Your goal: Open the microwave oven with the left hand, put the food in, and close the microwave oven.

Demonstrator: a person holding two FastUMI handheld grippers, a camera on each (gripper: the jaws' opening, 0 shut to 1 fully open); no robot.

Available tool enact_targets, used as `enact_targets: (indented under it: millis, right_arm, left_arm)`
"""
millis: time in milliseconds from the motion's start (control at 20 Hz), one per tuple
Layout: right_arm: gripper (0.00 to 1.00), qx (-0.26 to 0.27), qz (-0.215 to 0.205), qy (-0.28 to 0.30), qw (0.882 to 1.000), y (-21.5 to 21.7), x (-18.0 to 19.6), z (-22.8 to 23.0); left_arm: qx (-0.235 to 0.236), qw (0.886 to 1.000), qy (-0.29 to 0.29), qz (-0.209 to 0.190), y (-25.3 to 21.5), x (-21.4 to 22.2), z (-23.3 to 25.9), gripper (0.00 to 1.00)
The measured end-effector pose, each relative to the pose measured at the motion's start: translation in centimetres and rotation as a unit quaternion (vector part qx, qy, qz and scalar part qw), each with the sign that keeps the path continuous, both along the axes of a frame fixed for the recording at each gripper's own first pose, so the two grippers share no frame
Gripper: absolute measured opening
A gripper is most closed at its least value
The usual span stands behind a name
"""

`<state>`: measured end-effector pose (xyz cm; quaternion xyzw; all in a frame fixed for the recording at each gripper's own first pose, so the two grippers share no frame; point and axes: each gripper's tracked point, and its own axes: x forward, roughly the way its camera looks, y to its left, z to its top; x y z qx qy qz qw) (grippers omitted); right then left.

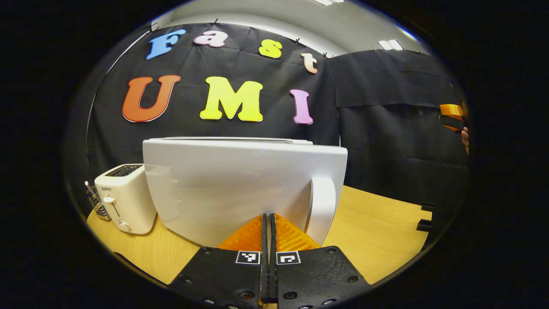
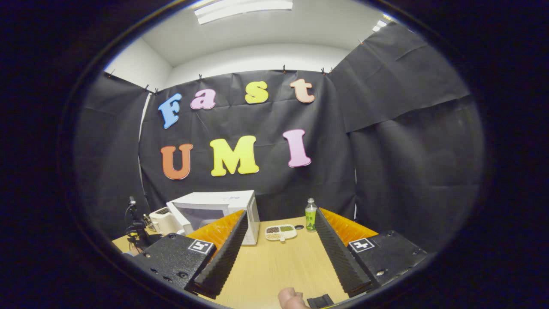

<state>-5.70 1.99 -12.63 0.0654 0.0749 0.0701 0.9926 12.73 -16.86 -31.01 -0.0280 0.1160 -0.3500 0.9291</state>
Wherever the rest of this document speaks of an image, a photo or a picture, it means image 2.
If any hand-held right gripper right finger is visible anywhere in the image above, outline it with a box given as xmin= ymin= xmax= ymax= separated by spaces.
xmin=314 ymin=208 xmax=429 ymax=297

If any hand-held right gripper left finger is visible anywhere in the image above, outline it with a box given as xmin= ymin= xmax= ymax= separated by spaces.
xmin=129 ymin=209 xmax=250 ymax=300

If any white microwave oven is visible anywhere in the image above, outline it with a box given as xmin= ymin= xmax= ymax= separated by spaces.
xmin=166 ymin=190 xmax=261 ymax=245

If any white divided bean dish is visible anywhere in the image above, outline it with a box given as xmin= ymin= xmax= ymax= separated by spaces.
xmin=265 ymin=224 xmax=298 ymax=242

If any cream toaster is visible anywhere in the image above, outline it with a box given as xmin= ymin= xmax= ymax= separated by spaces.
xmin=149 ymin=207 xmax=183 ymax=236

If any green labelled drink bottle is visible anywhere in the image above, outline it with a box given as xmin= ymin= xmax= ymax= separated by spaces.
xmin=305 ymin=198 xmax=318 ymax=232

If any black backdrop cloth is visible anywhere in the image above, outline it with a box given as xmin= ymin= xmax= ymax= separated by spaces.
xmin=73 ymin=21 xmax=485 ymax=254

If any small ceiling light panel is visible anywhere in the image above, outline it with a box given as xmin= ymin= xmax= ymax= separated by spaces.
xmin=372 ymin=15 xmax=393 ymax=33

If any large ceiling light panel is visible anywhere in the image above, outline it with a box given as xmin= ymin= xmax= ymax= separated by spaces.
xmin=194 ymin=0 xmax=293 ymax=25

